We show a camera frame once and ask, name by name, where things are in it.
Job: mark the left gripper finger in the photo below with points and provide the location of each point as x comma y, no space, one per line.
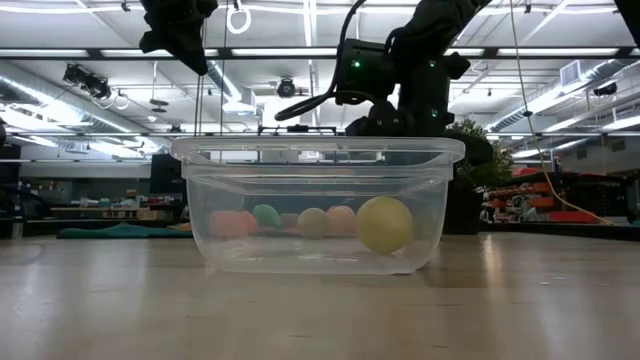
154,41
192,47

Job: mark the small black ceiling camera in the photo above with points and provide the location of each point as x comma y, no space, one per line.
605,89

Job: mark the black monitor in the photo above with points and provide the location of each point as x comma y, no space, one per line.
166,175

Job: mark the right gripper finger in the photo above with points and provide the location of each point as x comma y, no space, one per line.
420,159
475,149

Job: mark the red fruit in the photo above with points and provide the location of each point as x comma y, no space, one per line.
251,224

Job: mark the clear plastic tupperware container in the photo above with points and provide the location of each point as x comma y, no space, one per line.
280,257

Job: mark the cluttered wooden workbench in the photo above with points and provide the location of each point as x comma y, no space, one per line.
110,210

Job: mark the orange flat object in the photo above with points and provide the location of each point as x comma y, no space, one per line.
181,227

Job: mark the yellow lemon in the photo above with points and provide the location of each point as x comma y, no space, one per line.
313,223

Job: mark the round black ceiling camera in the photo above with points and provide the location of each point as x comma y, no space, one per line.
286,88

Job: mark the orange fruit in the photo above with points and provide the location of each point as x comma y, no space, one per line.
226,223

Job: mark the pink orange peach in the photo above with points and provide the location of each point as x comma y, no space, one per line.
342,219

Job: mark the long black ceiling camera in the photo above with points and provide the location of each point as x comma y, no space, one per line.
85,80

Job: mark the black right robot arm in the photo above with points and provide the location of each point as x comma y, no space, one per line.
435,20

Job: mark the shelf with red bins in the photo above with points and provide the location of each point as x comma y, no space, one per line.
550,205

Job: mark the green mat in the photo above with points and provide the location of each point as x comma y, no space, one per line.
120,232

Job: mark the yellow round fruit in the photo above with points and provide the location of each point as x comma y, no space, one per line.
384,225

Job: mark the small dark red produce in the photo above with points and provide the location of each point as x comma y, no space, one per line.
289,221

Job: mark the green fruit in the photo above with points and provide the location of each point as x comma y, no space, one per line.
266,216

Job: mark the green potted plant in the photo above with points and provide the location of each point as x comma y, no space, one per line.
492,167

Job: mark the white ceiling vent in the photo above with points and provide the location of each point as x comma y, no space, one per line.
570,73

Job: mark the black plant pot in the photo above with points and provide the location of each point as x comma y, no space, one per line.
465,212

